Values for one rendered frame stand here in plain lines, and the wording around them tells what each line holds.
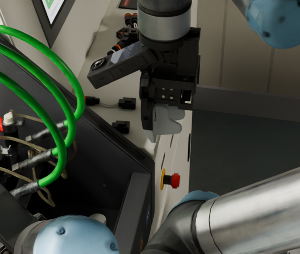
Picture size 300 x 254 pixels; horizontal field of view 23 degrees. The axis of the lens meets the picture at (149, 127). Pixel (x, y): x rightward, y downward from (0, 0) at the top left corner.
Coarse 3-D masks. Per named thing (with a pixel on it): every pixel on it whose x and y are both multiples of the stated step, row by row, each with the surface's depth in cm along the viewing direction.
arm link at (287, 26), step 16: (240, 0) 91; (256, 0) 87; (272, 0) 86; (288, 0) 85; (256, 16) 87; (272, 16) 85; (288, 16) 86; (256, 32) 91; (272, 32) 86; (288, 32) 87
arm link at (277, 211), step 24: (192, 192) 86; (240, 192) 75; (264, 192) 71; (288, 192) 69; (168, 216) 84; (192, 216) 79; (216, 216) 76; (240, 216) 73; (264, 216) 71; (288, 216) 69; (168, 240) 79; (192, 240) 78; (216, 240) 76; (240, 240) 74; (264, 240) 72; (288, 240) 70
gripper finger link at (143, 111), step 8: (144, 88) 108; (144, 96) 108; (144, 104) 108; (152, 104) 109; (144, 112) 109; (152, 112) 110; (144, 120) 110; (152, 120) 111; (144, 128) 112; (152, 128) 112
